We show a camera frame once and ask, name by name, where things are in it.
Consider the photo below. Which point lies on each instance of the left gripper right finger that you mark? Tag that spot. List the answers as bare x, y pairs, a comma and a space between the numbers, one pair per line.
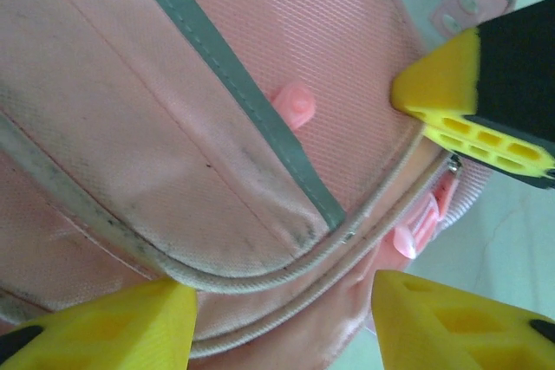
455, 326

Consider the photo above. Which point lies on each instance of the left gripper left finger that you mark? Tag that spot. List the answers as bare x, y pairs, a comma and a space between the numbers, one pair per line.
108, 331

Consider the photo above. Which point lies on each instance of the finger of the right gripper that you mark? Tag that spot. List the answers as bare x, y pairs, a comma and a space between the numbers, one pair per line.
511, 75

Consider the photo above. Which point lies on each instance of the pink student backpack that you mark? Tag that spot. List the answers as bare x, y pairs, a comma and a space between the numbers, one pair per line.
173, 105

